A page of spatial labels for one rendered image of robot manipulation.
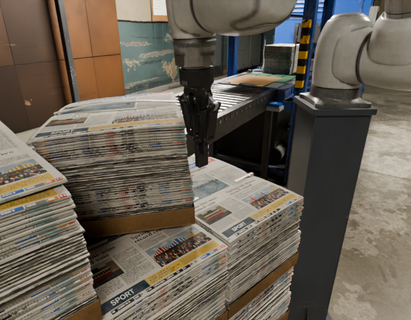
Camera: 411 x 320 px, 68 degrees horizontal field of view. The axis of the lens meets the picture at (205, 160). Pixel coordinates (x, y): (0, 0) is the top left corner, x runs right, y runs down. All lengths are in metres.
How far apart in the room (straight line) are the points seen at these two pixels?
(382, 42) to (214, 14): 0.54
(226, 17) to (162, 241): 0.44
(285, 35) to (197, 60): 4.23
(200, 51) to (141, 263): 0.43
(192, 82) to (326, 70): 0.53
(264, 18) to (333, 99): 0.63
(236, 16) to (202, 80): 0.20
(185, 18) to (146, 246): 0.45
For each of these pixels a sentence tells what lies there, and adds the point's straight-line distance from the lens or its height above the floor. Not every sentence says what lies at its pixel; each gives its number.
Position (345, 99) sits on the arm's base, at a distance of 1.09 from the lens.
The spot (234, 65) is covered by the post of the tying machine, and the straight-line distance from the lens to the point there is 3.26.
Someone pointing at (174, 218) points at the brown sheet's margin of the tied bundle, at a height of 0.87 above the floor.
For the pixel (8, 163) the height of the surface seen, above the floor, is 1.07.
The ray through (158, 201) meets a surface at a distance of 0.64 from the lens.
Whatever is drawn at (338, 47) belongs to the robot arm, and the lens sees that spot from 1.05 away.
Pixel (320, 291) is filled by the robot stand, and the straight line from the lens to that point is 1.48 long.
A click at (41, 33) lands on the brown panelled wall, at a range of 4.62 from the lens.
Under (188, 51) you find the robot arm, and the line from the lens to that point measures 0.64.
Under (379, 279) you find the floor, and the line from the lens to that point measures 1.99.
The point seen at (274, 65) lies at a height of 0.88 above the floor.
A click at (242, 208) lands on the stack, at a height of 0.83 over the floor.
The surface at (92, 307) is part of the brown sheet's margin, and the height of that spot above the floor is 0.87.
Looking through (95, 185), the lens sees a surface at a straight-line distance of 0.63.
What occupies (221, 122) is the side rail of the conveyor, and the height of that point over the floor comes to 0.76.
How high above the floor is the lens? 1.24
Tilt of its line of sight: 24 degrees down
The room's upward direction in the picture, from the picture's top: straight up
